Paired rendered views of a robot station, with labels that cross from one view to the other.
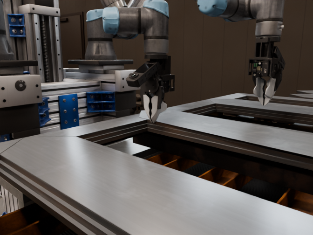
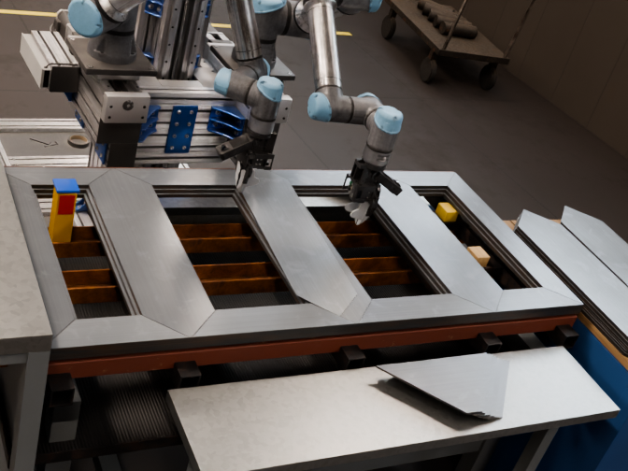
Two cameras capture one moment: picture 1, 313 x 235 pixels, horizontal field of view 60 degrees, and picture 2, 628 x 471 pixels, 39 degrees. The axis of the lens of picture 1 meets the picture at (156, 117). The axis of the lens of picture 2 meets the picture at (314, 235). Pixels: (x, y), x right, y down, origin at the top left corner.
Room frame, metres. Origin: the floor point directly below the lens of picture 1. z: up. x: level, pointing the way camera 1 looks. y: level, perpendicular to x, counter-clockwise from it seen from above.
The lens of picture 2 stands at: (-1.32, -0.82, 2.17)
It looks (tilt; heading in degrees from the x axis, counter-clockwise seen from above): 31 degrees down; 15
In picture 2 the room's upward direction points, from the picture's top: 17 degrees clockwise
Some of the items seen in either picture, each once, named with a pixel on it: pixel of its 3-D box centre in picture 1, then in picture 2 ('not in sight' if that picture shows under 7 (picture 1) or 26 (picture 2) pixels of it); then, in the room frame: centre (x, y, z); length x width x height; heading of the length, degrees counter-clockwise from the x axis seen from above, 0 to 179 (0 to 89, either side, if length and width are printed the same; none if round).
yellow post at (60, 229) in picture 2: not in sight; (62, 219); (0.44, 0.33, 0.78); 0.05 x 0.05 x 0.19; 48
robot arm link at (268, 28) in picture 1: (269, 31); (377, 154); (0.87, -0.35, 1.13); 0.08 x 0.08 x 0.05
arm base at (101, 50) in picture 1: (100, 49); (256, 46); (1.34, 0.27, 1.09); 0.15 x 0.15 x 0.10
